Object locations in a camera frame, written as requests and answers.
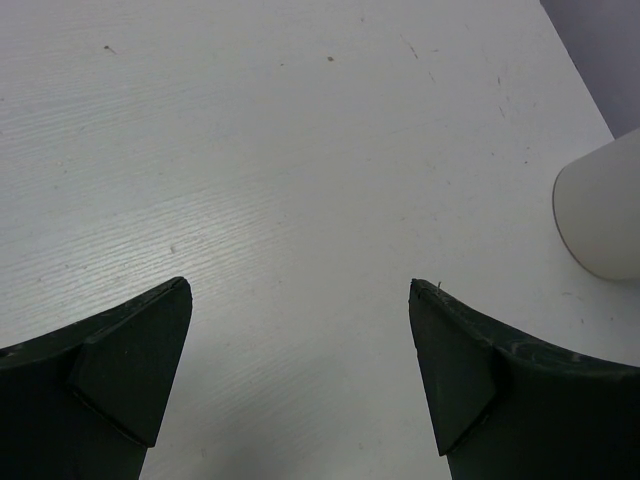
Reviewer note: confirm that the white bin with black rim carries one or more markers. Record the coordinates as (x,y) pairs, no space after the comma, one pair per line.
(596,209)

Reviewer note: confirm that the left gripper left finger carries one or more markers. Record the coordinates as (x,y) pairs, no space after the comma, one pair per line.
(87,401)

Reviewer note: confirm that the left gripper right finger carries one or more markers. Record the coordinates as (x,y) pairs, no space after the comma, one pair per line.
(506,405)

